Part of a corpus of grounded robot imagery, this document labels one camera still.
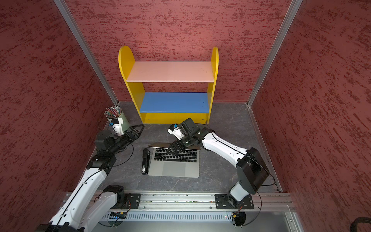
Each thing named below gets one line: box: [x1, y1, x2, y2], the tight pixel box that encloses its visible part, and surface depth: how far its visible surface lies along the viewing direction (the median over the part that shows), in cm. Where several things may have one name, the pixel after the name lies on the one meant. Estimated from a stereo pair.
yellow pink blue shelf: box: [118, 45, 219, 125], surface depth 87 cm
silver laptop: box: [146, 142, 201, 178], surface depth 89 cm
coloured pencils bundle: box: [103, 105, 123, 119], surface depth 97 cm
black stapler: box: [141, 147, 151, 175], surface depth 87 cm
